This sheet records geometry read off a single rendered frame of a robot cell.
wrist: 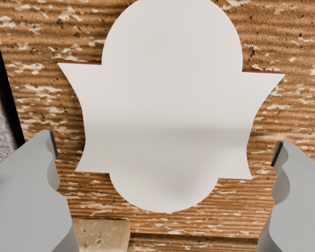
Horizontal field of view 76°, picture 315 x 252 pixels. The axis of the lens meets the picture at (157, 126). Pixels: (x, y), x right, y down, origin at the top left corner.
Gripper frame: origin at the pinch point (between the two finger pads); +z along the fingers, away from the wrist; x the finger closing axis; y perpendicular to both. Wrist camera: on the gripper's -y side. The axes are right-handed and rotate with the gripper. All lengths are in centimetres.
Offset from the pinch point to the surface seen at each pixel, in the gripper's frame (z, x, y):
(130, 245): -0.4, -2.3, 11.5
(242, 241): 0.5, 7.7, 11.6
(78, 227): -0.8, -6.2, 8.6
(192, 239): 0.4, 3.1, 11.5
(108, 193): 0.3, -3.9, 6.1
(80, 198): 0.3, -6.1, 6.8
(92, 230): -1.0, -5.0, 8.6
